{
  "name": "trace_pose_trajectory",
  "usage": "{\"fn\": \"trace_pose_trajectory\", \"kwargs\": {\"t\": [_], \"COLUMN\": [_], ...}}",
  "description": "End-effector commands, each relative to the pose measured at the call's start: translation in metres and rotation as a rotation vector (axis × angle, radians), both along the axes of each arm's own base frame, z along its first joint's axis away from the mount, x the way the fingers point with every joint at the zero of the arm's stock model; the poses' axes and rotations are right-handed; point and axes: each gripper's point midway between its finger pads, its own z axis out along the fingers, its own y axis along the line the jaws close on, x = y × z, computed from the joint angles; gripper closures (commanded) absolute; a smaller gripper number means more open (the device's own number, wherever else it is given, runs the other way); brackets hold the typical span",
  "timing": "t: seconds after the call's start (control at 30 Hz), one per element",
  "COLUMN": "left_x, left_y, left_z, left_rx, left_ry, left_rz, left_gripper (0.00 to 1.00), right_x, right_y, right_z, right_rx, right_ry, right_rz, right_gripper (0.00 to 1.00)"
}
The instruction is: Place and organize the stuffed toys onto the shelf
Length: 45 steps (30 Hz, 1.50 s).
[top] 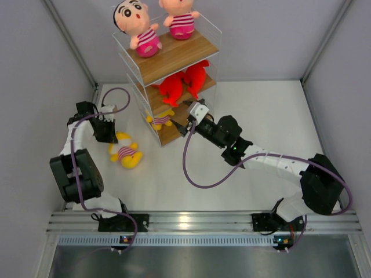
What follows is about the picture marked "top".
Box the red shark plush toy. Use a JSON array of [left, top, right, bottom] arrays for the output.
[[151, 71, 189, 107]]

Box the pink black-haired boy doll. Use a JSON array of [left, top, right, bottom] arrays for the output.
[[113, 0, 162, 58]]

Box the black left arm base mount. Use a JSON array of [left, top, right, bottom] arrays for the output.
[[90, 213, 150, 232]]

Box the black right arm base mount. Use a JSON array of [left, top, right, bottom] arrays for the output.
[[252, 213, 304, 233]]

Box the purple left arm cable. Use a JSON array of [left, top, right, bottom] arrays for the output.
[[70, 86, 139, 253]]

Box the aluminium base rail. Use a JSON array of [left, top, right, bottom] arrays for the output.
[[46, 210, 362, 235]]

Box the yellow bear plush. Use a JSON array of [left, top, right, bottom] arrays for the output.
[[146, 109, 174, 131], [108, 131, 143, 169]]

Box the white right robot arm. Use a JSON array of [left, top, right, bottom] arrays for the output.
[[173, 100, 349, 231]]

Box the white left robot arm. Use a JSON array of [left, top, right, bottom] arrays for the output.
[[49, 101, 131, 231]]

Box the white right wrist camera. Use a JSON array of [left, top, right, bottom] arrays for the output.
[[187, 104, 209, 125]]

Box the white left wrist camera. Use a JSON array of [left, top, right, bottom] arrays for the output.
[[98, 105, 118, 122]]

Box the slotted grey cable duct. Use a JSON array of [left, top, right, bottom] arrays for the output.
[[58, 235, 281, 247]]

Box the white wire wooden shelf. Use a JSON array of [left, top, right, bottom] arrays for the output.
[[111, 13, 223, 149]]

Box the pink bald baby doll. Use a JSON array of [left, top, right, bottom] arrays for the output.
[[159, 0, 200, 41]]

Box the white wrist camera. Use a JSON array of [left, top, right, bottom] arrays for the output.
[[98, 105, 118, 122], [187, 104, 209, 125]]

